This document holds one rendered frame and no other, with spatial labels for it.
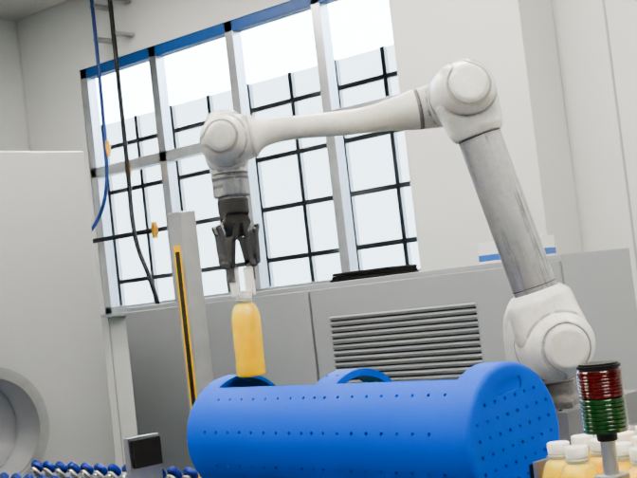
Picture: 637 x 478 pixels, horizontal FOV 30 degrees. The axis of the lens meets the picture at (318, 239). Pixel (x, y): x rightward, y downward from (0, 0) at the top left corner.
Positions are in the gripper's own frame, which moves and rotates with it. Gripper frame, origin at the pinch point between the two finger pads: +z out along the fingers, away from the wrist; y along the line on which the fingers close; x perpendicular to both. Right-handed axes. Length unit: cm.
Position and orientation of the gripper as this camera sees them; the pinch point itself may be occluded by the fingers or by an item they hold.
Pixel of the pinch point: (242, 282)
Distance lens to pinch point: 285.5
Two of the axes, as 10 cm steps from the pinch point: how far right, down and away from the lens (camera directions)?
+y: -7.3, 0.5, -6.8
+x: 6.7, -1.2, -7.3
